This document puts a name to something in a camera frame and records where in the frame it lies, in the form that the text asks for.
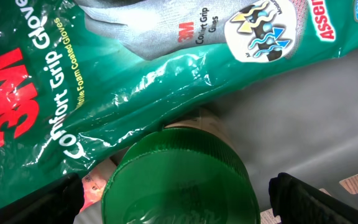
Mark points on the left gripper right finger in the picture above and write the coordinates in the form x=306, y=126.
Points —
x=296, y=202

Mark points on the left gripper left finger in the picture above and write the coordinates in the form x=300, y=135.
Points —
x=57, y=202

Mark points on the green lid spice jar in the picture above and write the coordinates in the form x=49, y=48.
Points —
x=188, y=172

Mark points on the green 3M gloves package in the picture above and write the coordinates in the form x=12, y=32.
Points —
x=81, y=80

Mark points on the orange snack packet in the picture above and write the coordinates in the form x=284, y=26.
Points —
x=95, y=181

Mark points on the grey plastic mesh basket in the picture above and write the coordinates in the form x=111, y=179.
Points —
x=303, y=122

